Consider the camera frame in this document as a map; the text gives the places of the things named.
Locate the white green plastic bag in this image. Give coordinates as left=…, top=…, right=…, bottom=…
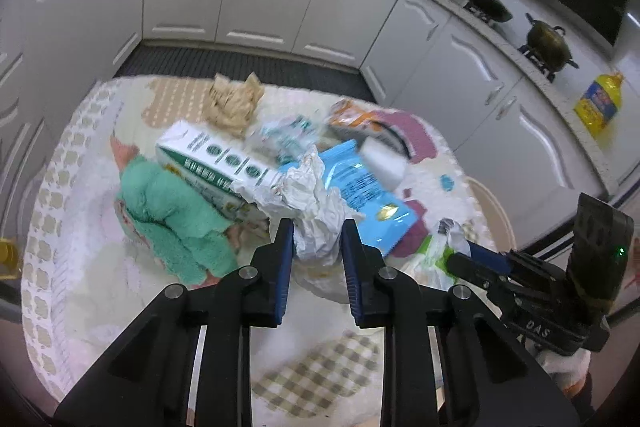
left=395, top=218, right=473, bottom=293

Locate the large yellow oil bottle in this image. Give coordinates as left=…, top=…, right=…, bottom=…
left=574, top=72, right=626, bottom=138

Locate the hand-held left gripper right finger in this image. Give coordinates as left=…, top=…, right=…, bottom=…
left=341, top=219, right=593, bottom=427

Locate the black ribbed floor mat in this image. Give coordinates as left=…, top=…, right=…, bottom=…
left=112, top=46, right=376, bottom=102

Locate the green white milk carton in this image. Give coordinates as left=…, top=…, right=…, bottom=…
left=155, top=119, right=284, bottom=228

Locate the blue snack packet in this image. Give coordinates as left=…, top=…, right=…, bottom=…
left=277, top=139, right=421, bottom=258

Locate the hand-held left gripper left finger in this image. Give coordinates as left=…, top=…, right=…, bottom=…
left=54, top=218, right=296, bottom=427

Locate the white foam block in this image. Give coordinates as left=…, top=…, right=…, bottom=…
left=361, top=134, right=412, bottom=190

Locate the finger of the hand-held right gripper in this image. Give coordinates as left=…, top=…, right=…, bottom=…
left=467, top=241, right=516, bottom=277
left=446, top=253, right=506, bottom=294

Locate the orange white snack packet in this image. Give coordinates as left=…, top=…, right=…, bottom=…
left=327, top=98, right=389, bottom=142

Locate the small yellow bottle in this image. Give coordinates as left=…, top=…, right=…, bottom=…
left=0, top=237, right=23, bottom=280

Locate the white paper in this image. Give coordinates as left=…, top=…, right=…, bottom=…
left=232, top=146, right=367, bottom=304

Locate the patchwork printed blanket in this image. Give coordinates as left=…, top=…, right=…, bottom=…
left=20, top=74, right=506, bottom=427

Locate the green fluffy towel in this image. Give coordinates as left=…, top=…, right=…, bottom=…
left=116, top=155, right=240, bottom=286

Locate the bronze pot with lid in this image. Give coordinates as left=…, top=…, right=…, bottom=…
left=522, top=13, right=581, bottom=72

